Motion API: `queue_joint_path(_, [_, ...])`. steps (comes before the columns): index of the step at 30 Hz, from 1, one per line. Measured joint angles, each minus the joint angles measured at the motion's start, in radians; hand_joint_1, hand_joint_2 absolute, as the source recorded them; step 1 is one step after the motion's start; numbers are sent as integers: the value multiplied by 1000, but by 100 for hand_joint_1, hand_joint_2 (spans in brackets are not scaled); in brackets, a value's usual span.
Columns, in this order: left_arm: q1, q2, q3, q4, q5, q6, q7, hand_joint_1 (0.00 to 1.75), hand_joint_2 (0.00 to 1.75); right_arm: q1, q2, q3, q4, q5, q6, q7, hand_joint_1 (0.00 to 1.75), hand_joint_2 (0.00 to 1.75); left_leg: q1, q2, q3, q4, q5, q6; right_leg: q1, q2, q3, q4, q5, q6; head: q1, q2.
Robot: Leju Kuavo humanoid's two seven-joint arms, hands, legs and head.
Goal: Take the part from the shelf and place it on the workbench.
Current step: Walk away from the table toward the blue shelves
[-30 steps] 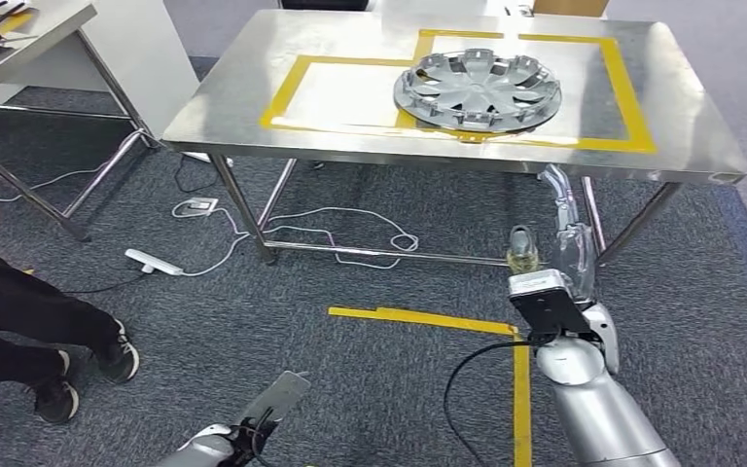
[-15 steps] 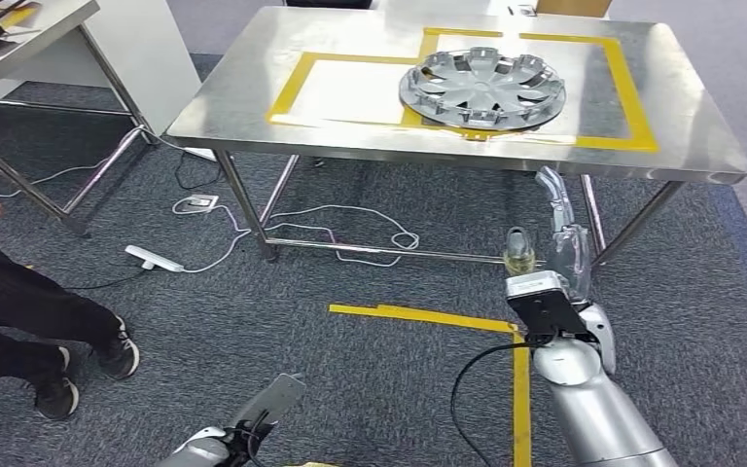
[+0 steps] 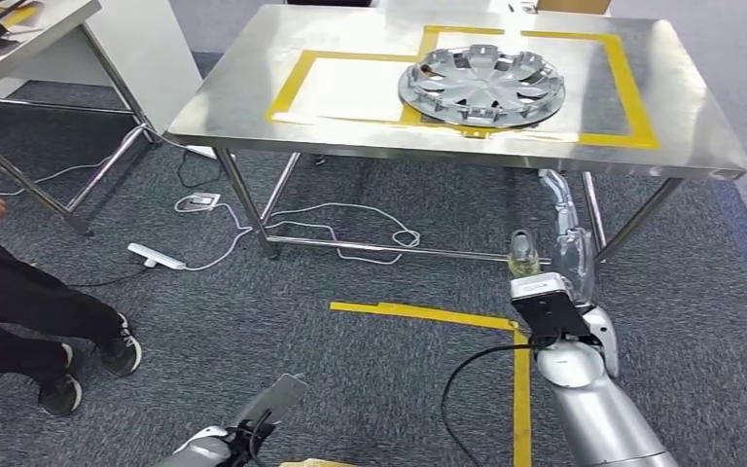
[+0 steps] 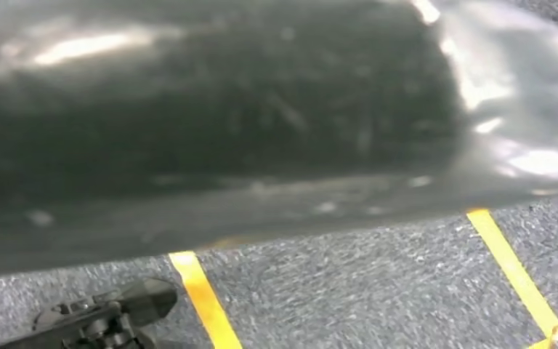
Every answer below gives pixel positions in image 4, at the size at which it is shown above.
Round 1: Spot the yellow floor tape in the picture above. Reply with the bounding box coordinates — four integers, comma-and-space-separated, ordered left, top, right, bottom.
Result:
169, 208, 558, 349

